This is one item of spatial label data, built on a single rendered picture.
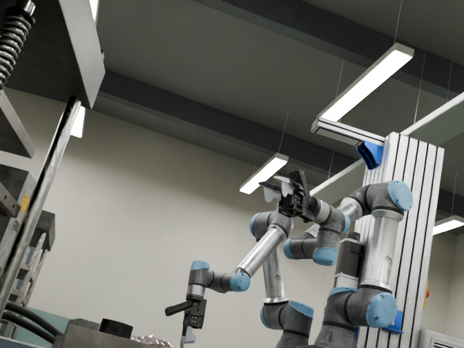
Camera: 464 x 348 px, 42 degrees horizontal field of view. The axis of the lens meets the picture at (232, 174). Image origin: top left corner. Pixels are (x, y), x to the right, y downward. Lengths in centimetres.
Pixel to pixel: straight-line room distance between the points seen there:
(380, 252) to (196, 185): 717
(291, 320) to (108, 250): 631
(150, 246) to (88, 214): 100
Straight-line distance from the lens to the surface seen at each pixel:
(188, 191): 916
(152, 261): 886
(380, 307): 212
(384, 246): 220
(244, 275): 246
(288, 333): 268
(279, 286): 279
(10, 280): 245
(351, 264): 254
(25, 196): 271
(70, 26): 219
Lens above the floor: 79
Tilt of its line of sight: 20 degrees up
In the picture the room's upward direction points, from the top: 15 degrees clockwise
